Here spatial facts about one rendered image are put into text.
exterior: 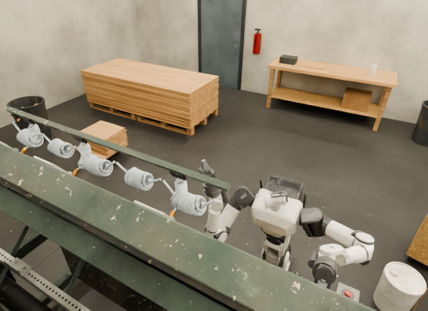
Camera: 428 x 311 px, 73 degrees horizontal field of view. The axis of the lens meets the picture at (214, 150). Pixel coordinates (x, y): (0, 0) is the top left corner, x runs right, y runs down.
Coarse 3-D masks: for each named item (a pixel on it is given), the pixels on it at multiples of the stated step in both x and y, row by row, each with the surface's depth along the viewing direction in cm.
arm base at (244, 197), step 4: (236, 188) 184; (240, 188) 170; (244, 188) 170; (236, 192) 170; (240, 192) 170; (244, 192) 170; (248, 192) 170; (236, 196) 170; (240, 196) 170; (244, 196) 170; (248, 196) 170; (252, 196) 169; (236, 200) 170; (240, 200) 170; (244, 200) 170; (248, 200) 169; (252, 200) 170; (240, 204) 170; (244, 204) 170; (248, 204) 171
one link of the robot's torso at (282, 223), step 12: (276, 180) 173; (288, 180) 172; (264, 192) 169; (288, 192) 167; (300, 192) 166; (252, 204) 171; (264, 204) 165; (288, 204) 163; (300, 204) 163; (252, 216) 172; (264, 216) 163; (276, 216) 160; (288, 216) 158; (300, 216) 160; (264, 228) 172; (276, 228) 163; (288, 228) 159
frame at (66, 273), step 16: (32, 240) 210; (16, 256) 202; (64, 256) 238; (0, 272) 195; (64, 272) 256; (80, 272) 237; (96, 272) 219; (0, 288) 185; (16, 288) 186; (64, 288) 251; (96, 288) 237; (112, 288) 219; (128, 288) 204; (16, 304) 177; (32, 304) 177; (128, 304) 218; (144, 304) 203
